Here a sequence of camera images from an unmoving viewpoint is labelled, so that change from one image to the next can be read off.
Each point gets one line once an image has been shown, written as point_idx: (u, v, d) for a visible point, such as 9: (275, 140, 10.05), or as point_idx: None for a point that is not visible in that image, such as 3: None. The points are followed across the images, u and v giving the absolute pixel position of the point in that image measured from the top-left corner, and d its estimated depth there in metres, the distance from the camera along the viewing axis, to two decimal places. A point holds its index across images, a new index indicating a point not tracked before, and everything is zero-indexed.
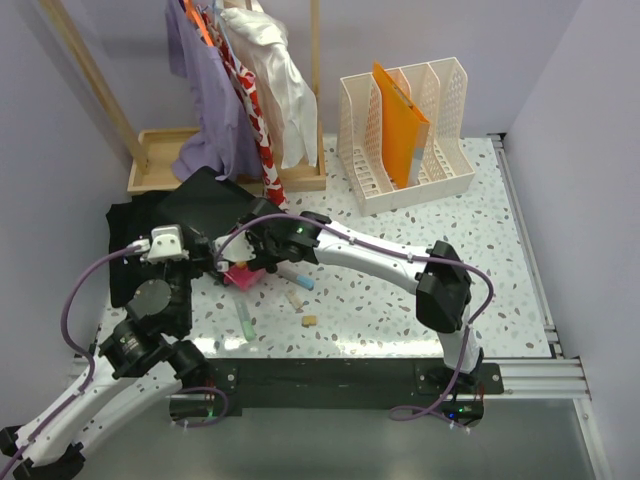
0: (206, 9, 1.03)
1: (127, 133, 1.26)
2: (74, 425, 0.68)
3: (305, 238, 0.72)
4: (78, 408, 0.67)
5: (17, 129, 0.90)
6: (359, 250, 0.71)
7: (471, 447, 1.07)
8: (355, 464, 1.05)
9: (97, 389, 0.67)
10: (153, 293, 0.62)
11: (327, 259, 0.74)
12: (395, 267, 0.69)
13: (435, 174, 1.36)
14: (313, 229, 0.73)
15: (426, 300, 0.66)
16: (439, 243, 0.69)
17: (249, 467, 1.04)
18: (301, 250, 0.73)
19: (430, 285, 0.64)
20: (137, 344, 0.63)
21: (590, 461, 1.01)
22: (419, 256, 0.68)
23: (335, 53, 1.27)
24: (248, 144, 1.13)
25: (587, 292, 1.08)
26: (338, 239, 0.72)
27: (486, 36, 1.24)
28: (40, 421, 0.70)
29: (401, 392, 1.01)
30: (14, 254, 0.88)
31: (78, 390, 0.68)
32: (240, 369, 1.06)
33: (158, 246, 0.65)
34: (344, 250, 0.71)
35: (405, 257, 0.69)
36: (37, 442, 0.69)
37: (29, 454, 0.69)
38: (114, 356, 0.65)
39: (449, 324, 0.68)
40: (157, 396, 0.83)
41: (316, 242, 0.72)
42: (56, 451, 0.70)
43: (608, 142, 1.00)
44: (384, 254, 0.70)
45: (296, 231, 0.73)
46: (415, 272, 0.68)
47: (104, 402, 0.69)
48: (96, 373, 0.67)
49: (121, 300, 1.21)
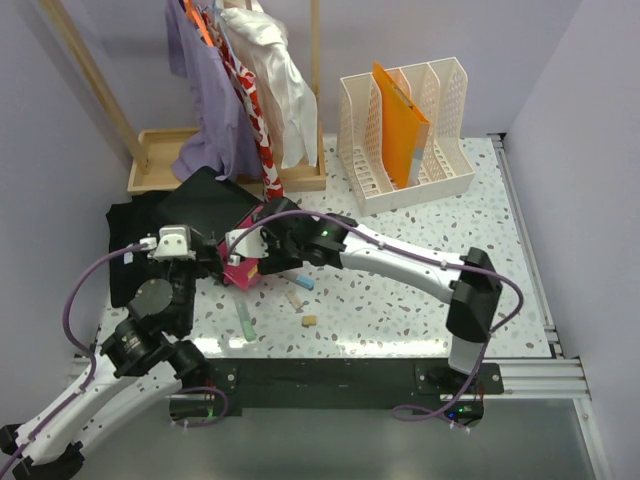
0: (207, 9, 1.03)
1: (127, 133, 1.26)
2: (75, 424, 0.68)
3: (330, 242, 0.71)
4: (80, 406, 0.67)
5: (17, 129, 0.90)
6: (389, 256, 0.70)
7: (471, 447, 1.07)
8: (355, 464, 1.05)
9: (98, 388, 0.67)
10: (155, 292, 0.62)
11: (352, 264, 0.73)
12: (428, 274, 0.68)
13: (435, 174, 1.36)
14: (337, 232, 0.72)
15: (460, 308, 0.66)
16: (473, 250, 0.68)
17: (249, 467, 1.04)
18: (324, 254, 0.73)
19: (465, 293, 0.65)
20: (139, 343, 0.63)
21: (590, 460, 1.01)
22: (454, 263, 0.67)
23: (335, 53, 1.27)
24: (248, 144, 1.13)
25: (587, 292, 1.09)
26: (366, 244, 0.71)
27: (486, 36, 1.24)
28: (40, 420, 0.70)
29: (400, 393, 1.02)
30: (13, 254, 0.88)
31: (79, 389, 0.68)
32: (241, 369, 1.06)
33: (164, 245, 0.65)
34: (372, 255, 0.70)
35: (439, 264, 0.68)
36: (38, 441, 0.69)
37: (29, 453, 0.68)
38: (116, 354, 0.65)
39: (480, 333, 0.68)
40: (158, 395, 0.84)
41: (343, 246, 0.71)
42: (56, 450, 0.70)
43: (608, 142, 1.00)
44: (417, 260, 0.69)
45: (321, 234, 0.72)
46: (450, 280, 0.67)
47: (105, 401, 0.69)
48: (97, 373, 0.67)
49: (121, 300, 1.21)
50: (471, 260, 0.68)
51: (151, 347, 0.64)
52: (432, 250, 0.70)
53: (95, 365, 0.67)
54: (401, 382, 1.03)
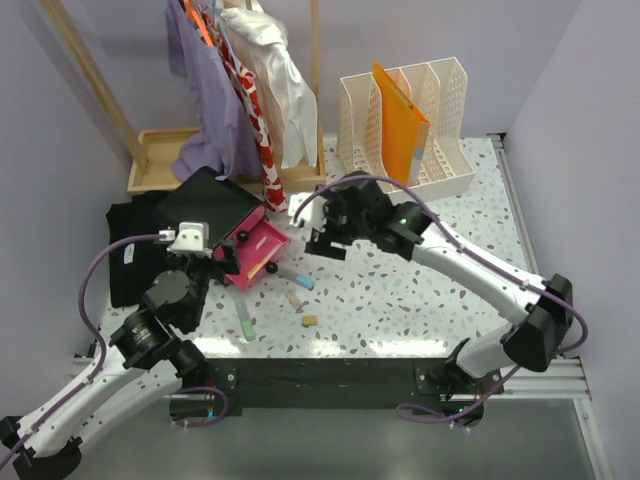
0: (207, 9, 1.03)
1: (127, 133, 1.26)
2: (81, 415, 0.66)
3: (408, 230, 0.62)
4: (87, 397, 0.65)
5: (17, 129, 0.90)
6: (468, 261, 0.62)
7: (471, 447, 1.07)
8: (355, 464, 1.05)
9: (106, 378, 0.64)
10: (171, 282, 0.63)
11: (423, 261, 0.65)
12: (504, 290, 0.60)
13: (435, 174, 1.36)
14: (417, 222, 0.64)
15: (530, 335, 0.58)
16: (558, 276, 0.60)
17: (249, 468, 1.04)
18: (398, 242, 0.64)
19: (541, 321, 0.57)
20: (149, 336, 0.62)
21: (590, 460, 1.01)
22: (536, 286, 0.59)
23: (335, 53, 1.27)
24: (248, 144, 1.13)
25: (586, 293, 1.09)
26: (444, 242, 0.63)
27: (486, 37, 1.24)
28: (44, 410, 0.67)
29: (401, 393, 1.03)
30: (14, 254, 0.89)
31: (87, 379, 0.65)
32: (241, 369, 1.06)
33: (182, 239, 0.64)
34: (448, 256, 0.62)
35: (518, 283, 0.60)
36: (40, 432, 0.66)
37: (31, 445, 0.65)
38: (125, 346, 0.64)
39: (540, 364, 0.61)
40: (159, 392, 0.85)
41: (421, 238, 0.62)
42: (59, 443, 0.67)
43: (608, 142, 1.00)
44: (496, 273, 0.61)
45: (399, 221, 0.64)
46: (526, 303, 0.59)
47: (110, 393, 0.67)
48: (106, 364, 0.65)
49: (121, 300, 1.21)
50: (554, 286, 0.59)
51: (161, 339, 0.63)
52: (513, 267, 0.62)
53: (105, 357, 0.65)
54: (401, 382, 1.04)
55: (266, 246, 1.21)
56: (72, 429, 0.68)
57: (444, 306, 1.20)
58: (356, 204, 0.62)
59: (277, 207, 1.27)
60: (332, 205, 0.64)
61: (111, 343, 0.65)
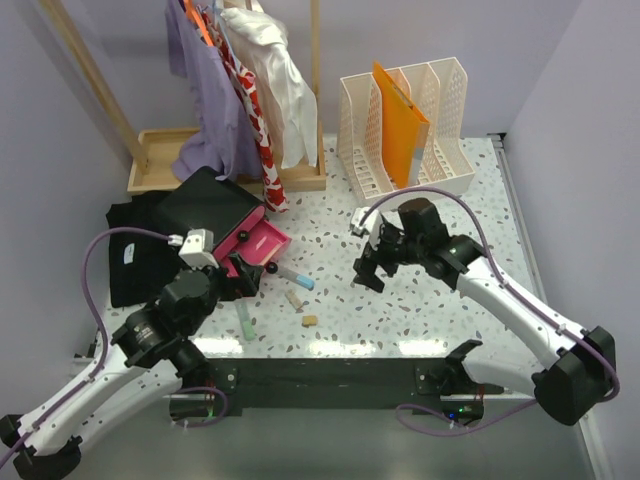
0: (206, 9, 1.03)
1: (127, 133, 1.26)
2: (84, 412, 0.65)
3: (454, 259, 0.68)
4: (90, 395, 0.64)
5: (17, 129, 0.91)
6: (508, 298, 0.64)
7: (472, 447, 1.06)
8: (355, 464, 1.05)
9: (108, 376, 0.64)
10: (188, 281, 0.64)
11: (468, 291, 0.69)
12: (539, 331, 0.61)
13: (435, 174, 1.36)
14: (467, 254, 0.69)
15: (559, 381, 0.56)
16: (599, 328, 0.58)
17: (249, 468, 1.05)
18: (445, 270, 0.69)
19: (571, 367, 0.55)
20: (151, 334, 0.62)
21: (590, 461, 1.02)
22: (572, 333, 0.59)
23: (335, 53, 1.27)
24: (248, 144, 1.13)
25: (588, 293, 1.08)
26: (489, 276, 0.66)
27: (486, 37, 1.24)
28: (45, 408, 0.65)
29: (401, 393, 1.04)
30: (14, 254, 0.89)
31: (89, 376, 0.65)
32: (241, 369, 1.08)
33: (188, 244, 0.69)
34: (490, 289, 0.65)
35: (554, 327, 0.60)
36: (41, 431, 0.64)
37: (31, 443, 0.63)
38: (127, 344, 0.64)
39: (568, 415, 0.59)
40: (157, 393, 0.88)
41: (466, 268, 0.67)
42: (60, 441, 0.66)
43: (608, 142, 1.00)
44: (534, 314, 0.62)
45: (450, 250, 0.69)
46: (559, 347, 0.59)
47: (110, 392, 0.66)
48: (108, 362, 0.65)
49: (121, 300, 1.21)
50: (592, 337, 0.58)
51: (165, 338, 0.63)
52: (553, 311, 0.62)
53: (109, 355, 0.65)
54: (401, 382, 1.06)
55: (266, 246, 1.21)
56: (72, 428, 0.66)
57: (444, 306, 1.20)
58: (414, 227, 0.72)
59: (277, 207, 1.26)
60: (388, 230, 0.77)
61: (114, 342, 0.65)
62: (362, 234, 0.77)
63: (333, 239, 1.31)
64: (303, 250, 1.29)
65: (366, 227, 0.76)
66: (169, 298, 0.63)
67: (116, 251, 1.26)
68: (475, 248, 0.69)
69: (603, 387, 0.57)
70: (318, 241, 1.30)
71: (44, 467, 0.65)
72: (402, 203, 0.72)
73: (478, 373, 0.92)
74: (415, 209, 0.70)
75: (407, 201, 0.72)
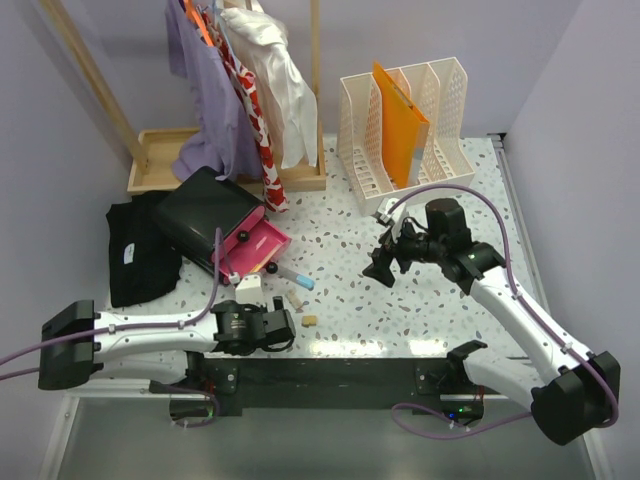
0: (206, 9, 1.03)
1: (127, 133, 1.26)
2: (149, 347, 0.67)
3: (470, 264, 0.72)
4: (172, 339, 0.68)
5: (17, 129, 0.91)
6: (519, 310, 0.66)
7: (472, 447, 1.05)
8: (354, 463, 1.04)
9: (194, 334, 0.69)
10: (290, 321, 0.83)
11: (483, 299, 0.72)
12: (544, 347, 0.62)
13: (435, 174, 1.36)
14: (484, 262, 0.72)
15: (558, 399, 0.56)
16: (606, 353, 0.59)
17: (248, 468, 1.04)
18: (461, 273, 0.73)
19: (570, 387, 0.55)
20: (238, 327, 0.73)
21: (590, 461, 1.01)
22: (577, 353, 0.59)
23: (335, 52, 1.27)
24: (248, 144, 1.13)
25: (588, 292, 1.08)
26: (503, 285, 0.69)
27: (485, 36, 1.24)
28: (129, 320, 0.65)
29: (401, 392, 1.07)
30: (14, 255, 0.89)
31: (182, 323, 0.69)
32: (241, 369, 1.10)
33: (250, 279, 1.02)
34: (502, 298, 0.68)
35: (560, 346, 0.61)
36: (115, 337, 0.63)
37: (100, 341, 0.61)
38: (218, 320, 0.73)
39: (560, 431, 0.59)
40: (162, 374, 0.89)
41: (482, 274, 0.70)
42: (110, 357, 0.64)
43: (608, 142, 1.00)
44: (542, 330, 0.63)
45: (468, 254, 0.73)
46: (560, 364, 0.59)
47: (171, 346, 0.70)
48: (199, 322, 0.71)
49: (120, 300, 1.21)
50: (598, 361, 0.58)
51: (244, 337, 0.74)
52: (562, 330, 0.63)
53: (205, 318, 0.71)
54: (401, 382, 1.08)
55: (266, 246, 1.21)
56: (118, 355, 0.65)
57: (444, 306, 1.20)
58: (439, 227, 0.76)
59: (277, 207, 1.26)
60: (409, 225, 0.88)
61: (211, 310, 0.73)
62: (388, 222, 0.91)
63: (333, 239, 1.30)
64: (303, 250, 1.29)
65: (392, 217, 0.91)
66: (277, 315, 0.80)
67: (116, 251, 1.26)
68: (493, 257, 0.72)
69: (602, 413, 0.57)
70: (318, 241, 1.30)
71: (73, 371, 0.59)
72: (431, 202, 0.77)
73: (477, 374, 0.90)
74: (441, 208, 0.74)
75: (436, 201, 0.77)
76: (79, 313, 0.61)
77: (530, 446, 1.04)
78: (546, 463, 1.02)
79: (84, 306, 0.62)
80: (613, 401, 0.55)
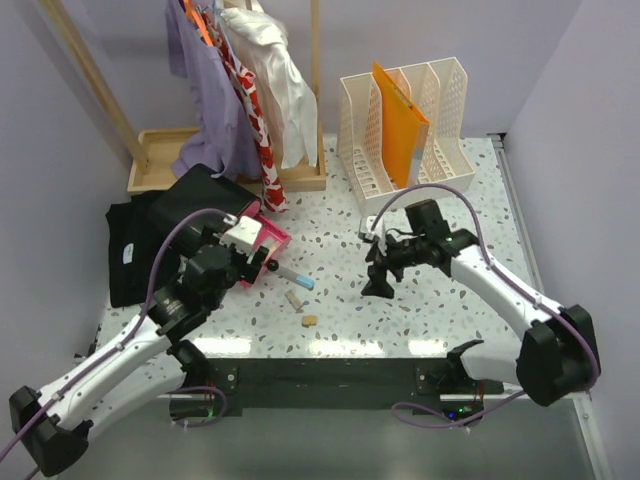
0: (206, 9, 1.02)
1: (126, 132, 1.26)
2: (109, 382, 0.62)
3: (449, 245, 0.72)
4: (122, 363, 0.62)
5: (17, 129, 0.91)
6: (493, 278, 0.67)
7: (472, 446, 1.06)
8: (354, 464, 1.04)
9: (138, 345, 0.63)
10: (212, 253, 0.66)
11: (461, 277, 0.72)
12: (516, 305, 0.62)
13: (435, 174, 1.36)
14: (464, 241, 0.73)
15: (533, 353, 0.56)
16: (577, 307, 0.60)
17: (247, 468, 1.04)
18: (441, 257, 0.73)
19: (543, 338, 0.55)
20: (178, 308, 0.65)
21: (590, 461, 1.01)
22: (548, 307, 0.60)
23: (335, 52, 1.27)
24: (247, 144, 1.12)
25: (587, 292, 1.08)
26: (478, 260, 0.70)
27: (484, 37, 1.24)
28: (69, 377, 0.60)
29: (401, 394, 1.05)
30: (13, 254, 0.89)
31: (120, 344, 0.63)
32: (241, 369, 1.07)
33: (239, 230, 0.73)
34: (477, 270, 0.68)
35: (532, 302, 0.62)
36: (65, 400, 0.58)
37: (54, 412, 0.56)
38: (157, 316, 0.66)
39: (544, 392, 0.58)
40: (164, 385, 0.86)
41: (457, 252, 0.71)
42: (82, 413, 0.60)
43: (609, 140, 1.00)
44: (515, 292, 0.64)
45: (446, 239, 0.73)
46: (532, 318, 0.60)
47: (133, 366, 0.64)
48: (138, 332, 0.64)
49: (121, 300, 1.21)
50: (569, 314, 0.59)
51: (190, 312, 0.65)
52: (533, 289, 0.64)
53: (140, 325, 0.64)
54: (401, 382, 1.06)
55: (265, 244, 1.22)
56: (89, 407, 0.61)
57: (444, 306, 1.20)
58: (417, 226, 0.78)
59: (277, 207, 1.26)
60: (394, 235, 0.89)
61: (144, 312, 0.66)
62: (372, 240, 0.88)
63: (333, 239, 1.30)
64: (303, 250, 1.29)
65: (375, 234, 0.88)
66: (192, 269, 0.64)
67: (117, 251, 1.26)
68: (468, 238, 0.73)
69: (583, 370, 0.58)
70: (318, 241, 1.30)
71: (56, 449, 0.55)
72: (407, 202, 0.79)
73: (475, 367, 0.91)
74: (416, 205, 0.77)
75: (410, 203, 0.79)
76: (20, 402, 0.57)
77: (529, 445, 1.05)
78: (546, 463, 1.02)
79: (20, 393, 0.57)
80: (586, 349, 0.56)
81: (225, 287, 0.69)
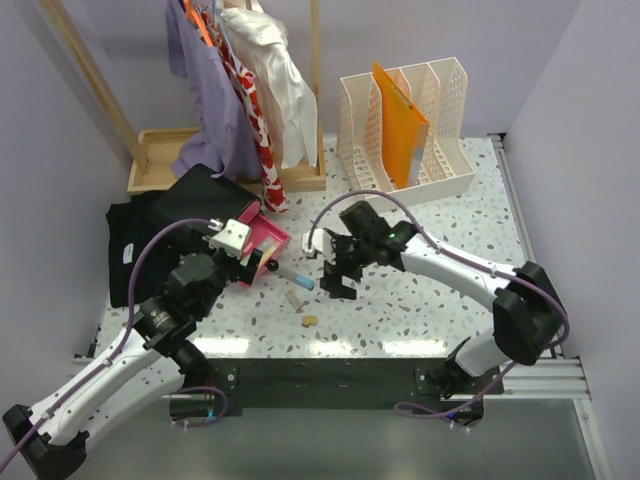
0: (206, 9, 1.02)
1: (126, 132, 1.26)
2: (99, 397, 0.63)
3: (397, 239, 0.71)
4: (109, 379, 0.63)
5: (17, 130, 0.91)
6: (445, 259, 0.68)
7: (472, 446, 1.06)
8: (354, 464, 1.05)
9: (126, 360, 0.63)
10: (194, 263, 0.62)
11: (413, 267, 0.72)
12: (477, 280, 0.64)
13: (435, 174, 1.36)
14: (408, 233, 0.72)
15: (504, 319, 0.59)
16: (529, 264, 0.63)
17: (247, 468, 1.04)
18: (390, 255, 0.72)
19: (511, 303, 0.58)
20: (167, 318, 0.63)
21: (590, 461, 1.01)
22: (504, 272, 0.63)
23: (336, 53, 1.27)
24: (248, 144, 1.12)
25: (586, 292, 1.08)
26: (426, 247, 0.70)
27: (484, 38, 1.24)
28: (58, 395, 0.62)
29: (401, 393, 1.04)
30: (13, 254, 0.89)
31: (106, 361, 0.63)
32: (241, 369, 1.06)
33: (225, 234, 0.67)
34: (430, 257, 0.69)
35: (489, 271, 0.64)
36: (56, 418, 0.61)
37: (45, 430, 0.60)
38: (145, 326, 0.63)
39: (525, 354, 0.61)
40: (167, 387, 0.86)
41: (404, 246, 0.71)
42: (75, 428, 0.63)
43: (609, 140, 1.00)
44: (469, 266, 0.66)
45: (390, 236, 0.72)
46: (495, 288, 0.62)
47: (124, 379, 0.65)
48: (125, 346, 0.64)
49: (121, 300, 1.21)
50: (525, 272, 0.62)
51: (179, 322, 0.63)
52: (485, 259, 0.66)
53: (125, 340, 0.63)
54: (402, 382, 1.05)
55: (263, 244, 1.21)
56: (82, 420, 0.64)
57: (444, 306, 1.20)
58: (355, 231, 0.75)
59: (277, 207, 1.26)
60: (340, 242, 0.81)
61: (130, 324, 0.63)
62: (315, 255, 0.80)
63: None
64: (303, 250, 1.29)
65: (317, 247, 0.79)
66: (175, 281, 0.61)
67: (117, 251, 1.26)
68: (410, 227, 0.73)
69: (552, 321, 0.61)
70: None
71: (50, 462, 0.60)
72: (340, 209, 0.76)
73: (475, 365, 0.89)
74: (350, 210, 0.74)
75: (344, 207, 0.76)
76: (13, 421, 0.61)
77: (528, 445, 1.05)
78: (545, 463, 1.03)
79: (13, 412, 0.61)
80: (550, 301, 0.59)
81: (215, 295, 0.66)
